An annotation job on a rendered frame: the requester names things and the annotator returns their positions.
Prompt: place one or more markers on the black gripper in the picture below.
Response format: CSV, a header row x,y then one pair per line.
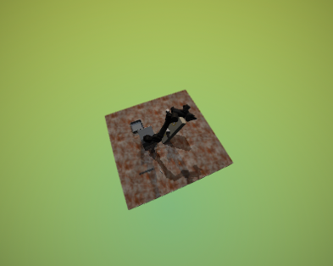
x,y
187,116

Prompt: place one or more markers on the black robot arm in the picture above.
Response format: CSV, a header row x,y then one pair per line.
x,y
170,118

